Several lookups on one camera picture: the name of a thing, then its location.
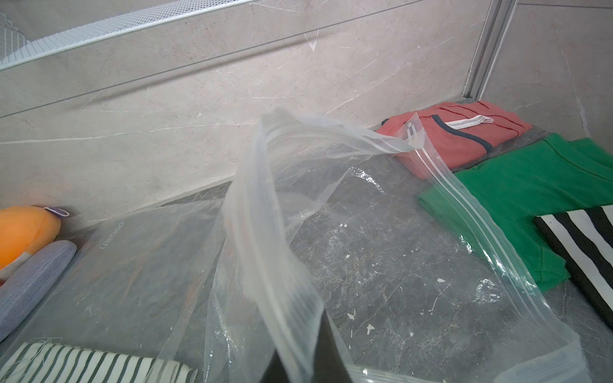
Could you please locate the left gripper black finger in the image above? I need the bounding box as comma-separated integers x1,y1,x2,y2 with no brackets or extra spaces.
260,308,353,383

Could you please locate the clear plastic vacuum bag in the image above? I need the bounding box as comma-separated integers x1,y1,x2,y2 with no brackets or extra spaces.
1,110,591,382

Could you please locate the green ribbed garment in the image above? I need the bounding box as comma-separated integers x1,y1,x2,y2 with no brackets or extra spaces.
418,134,612,300

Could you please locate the red garment with dark trim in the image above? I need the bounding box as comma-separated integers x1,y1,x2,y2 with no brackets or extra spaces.
377,101,533,170

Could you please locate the striped tank top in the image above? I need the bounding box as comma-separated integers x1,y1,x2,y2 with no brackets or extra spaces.
533,205,612,327

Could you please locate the large striped white garment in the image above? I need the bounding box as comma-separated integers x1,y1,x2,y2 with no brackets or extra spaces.
1,342,198,383

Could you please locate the purple fabric glasses case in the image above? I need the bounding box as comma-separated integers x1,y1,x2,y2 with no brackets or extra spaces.
1,240,77,342

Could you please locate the orange plush toy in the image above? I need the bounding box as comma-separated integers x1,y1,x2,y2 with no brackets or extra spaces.
1,206,70,284

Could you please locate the white wire mesh basket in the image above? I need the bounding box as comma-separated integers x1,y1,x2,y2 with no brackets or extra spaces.
1,0,250,70

